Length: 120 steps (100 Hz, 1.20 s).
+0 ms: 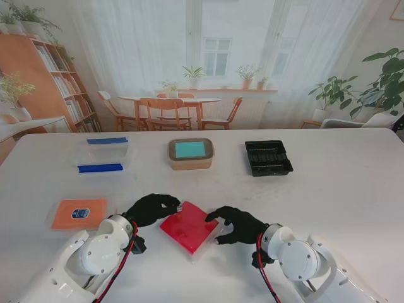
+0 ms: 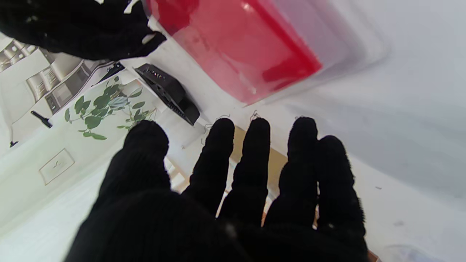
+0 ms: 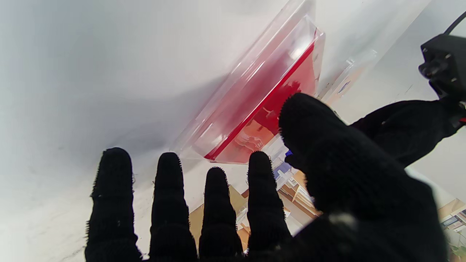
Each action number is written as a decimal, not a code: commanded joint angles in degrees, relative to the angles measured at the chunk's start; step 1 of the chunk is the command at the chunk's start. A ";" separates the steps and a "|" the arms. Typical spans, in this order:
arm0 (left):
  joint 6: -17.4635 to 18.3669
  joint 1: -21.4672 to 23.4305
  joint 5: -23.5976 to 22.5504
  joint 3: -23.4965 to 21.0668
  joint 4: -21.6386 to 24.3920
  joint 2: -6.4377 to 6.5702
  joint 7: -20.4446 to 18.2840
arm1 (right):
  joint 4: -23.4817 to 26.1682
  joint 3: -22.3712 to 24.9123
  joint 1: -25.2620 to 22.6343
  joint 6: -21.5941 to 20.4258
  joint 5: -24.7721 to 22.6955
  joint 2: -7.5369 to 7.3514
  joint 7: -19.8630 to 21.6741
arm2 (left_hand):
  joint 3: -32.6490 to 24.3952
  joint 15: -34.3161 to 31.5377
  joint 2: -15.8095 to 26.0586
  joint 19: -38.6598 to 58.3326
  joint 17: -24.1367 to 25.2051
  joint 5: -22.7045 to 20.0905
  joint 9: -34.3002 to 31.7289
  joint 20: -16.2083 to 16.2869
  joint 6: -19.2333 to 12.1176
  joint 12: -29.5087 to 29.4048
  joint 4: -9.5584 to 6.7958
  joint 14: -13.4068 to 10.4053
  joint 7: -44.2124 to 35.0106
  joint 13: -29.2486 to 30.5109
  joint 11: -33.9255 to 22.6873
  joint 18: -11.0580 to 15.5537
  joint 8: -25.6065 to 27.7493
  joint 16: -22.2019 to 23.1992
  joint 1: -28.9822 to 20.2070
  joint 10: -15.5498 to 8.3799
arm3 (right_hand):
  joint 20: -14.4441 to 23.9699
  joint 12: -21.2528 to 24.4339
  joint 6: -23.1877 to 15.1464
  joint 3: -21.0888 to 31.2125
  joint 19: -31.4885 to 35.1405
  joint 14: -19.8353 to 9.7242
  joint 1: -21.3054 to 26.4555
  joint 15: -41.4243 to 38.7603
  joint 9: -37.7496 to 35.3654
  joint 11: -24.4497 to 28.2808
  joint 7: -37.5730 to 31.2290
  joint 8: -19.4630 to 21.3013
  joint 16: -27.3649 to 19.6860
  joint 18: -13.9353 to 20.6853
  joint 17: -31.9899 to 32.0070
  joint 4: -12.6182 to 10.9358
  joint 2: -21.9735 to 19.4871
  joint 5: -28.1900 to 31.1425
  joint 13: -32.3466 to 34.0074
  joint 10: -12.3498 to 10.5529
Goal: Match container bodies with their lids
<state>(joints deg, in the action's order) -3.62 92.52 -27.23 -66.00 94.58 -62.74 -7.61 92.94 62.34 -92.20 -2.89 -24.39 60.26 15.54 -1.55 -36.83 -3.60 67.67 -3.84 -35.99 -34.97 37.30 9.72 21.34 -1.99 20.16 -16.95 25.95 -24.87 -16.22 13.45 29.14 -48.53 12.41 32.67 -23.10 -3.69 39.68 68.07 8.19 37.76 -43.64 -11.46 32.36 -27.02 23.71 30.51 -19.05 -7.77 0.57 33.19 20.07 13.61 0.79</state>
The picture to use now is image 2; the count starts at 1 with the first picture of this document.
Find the black plastic tray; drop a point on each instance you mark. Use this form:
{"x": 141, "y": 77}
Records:
{"x": 171, "y": 91}

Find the brown kraft paper container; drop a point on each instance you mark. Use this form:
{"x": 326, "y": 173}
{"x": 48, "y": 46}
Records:
{"x": 277, "y": 167}

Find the printed room backdrop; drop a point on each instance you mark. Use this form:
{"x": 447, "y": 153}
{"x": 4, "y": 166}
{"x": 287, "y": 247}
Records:
{"x": 36, "y": 189}

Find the clear lid with red label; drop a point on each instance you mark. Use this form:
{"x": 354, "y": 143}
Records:
{"x": 236, "y": 43}

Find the black stand clamp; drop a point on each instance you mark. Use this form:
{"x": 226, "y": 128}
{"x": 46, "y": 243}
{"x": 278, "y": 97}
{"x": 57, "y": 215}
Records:
{"x": 114, "y": 69}

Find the black bar fixture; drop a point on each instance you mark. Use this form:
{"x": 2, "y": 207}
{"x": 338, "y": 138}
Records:
{"x": 41, "y": 119}

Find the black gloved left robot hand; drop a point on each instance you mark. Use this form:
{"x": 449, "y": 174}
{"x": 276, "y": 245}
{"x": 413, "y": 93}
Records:
{"x": 164, "y": 229}

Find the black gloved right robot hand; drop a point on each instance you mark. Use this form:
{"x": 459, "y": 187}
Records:
{"x": 72, "y": 25}

